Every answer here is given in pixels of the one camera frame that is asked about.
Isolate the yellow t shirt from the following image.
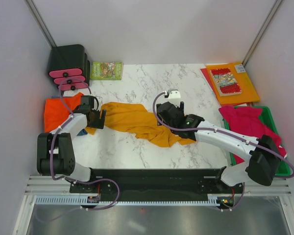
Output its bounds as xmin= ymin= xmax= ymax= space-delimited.
xmin=87 ymin=101 xmax=196 ymax=148

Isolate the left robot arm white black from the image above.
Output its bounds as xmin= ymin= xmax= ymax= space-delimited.
xmin=37 ymin=95 xmax=106 ymax=192

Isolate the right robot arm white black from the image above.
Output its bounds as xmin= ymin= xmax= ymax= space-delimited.
xmin=155 ymin=102 xmax=281 ymax=193

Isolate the folded blue t shirt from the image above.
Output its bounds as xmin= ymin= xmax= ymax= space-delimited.
xmin=77 ymin=129 xmax=88 ymax=136

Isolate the folded orange t shirt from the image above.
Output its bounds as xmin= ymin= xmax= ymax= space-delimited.
xmin=44 ymin=93 xmax=83 ymax=132

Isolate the red folder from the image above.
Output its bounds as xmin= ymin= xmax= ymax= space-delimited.
xmin=200 ymin=68 xmax=213 ymax=88

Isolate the green treehouse book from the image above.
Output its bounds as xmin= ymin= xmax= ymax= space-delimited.
xmin=90 ymin=62 xmax=123 ymax=80

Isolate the red yellow comic book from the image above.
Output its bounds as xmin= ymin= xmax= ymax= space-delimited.
xmin=210 ymin=68 xmax=242 ymax=96

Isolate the black pink mini drawer unit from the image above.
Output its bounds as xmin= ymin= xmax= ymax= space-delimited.
xmin=47 ymin=44 xmax=90 ymax=91

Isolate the magenta t shirt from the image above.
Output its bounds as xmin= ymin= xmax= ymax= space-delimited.
xmin=218 ymin=105 xmax=289 ymax=165

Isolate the orange folder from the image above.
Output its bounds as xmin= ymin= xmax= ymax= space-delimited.
xmin=206 ymin=62 xmax=260 ymax=106

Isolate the green plastic bin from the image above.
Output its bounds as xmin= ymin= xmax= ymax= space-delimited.
xmin=221 ymin=105 xmax=292 ymax=177

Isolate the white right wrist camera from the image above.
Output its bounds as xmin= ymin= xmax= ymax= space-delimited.
xmin=164 ymin=89 xmax=181 ymax=99

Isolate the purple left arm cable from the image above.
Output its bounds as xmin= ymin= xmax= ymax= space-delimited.
xmin=35 ymin=77 xmax=121 ymax=223

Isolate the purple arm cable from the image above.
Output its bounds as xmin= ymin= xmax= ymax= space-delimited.
xmin=35 ymin=77 xmax=121 ymax=223
xmin=153 ymin=91 xmax=294 ymax=212

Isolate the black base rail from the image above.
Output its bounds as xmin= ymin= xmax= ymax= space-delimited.
xmin=70 ymin=169 xmax=243 ymax=201

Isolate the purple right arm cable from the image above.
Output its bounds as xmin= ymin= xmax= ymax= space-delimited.
xmin=153 ymin=91 xmax=294 ymax=212

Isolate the white slotted cable duct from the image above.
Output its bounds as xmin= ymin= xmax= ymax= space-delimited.
xmin=35 ymin=195 xmax=228 ymax=206

